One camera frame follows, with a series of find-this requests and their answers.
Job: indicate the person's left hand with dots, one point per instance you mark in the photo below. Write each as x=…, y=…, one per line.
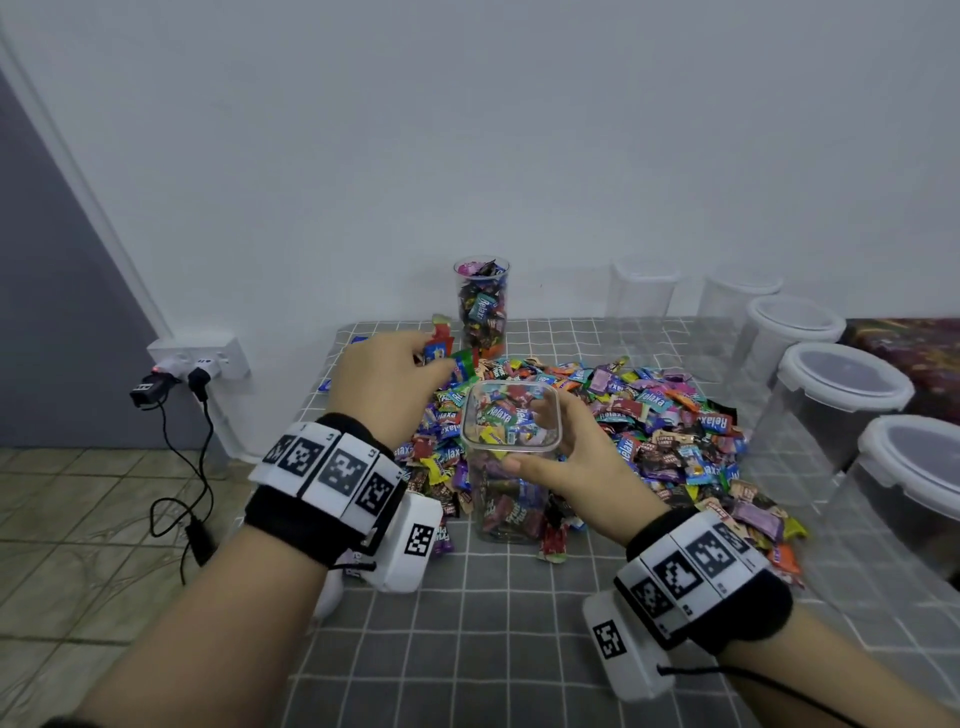
x=383, y=387

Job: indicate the person's right hand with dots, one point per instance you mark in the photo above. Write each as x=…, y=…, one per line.
x=600, y=488

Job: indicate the red candy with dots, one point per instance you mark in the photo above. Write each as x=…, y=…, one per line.
x=440, y=338

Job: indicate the pile of colourful candies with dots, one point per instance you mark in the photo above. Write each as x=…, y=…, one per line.
x=675, y=420

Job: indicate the small transparent plastic jar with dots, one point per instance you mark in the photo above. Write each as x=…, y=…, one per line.
x=740, y=306
x=513, y=420
x=644, y=291

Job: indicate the tall transparent plastic jar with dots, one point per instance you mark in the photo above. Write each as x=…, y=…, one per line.
x=482, y=312

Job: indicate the white square container lid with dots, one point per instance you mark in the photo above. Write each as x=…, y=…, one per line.
x=327, y=596

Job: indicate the person's left forearm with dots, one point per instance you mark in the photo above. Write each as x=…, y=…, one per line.
x=210, y=638

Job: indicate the person's right forearm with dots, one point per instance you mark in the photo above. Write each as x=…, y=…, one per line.
x=833, y=675

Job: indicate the black marker-tagged left wristband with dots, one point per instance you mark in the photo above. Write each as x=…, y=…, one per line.
x=323, y=488

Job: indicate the black marker-tagged wristband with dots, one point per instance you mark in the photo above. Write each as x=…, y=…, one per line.
x=323, y=488
x=698, y=578

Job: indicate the black marker-tagged right wristband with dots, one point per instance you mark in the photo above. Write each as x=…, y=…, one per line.
x=698, y=578

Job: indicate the black power plug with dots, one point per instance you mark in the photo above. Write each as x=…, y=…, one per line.
x=147, y=390

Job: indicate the grey door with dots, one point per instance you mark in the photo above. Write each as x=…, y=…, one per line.
x=53, y=315

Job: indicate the dark patterned cloth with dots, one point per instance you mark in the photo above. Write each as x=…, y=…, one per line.
x=918, y=360

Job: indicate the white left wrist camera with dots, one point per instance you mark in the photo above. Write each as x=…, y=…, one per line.
x=408, y=543

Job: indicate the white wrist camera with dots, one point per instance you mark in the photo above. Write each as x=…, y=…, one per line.
x=618, y=645
x=408, y=543

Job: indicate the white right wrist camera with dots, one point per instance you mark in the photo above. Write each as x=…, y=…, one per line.
x=618, y=645

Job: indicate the white wall socket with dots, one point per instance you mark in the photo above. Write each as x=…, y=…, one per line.
x=200, y=354

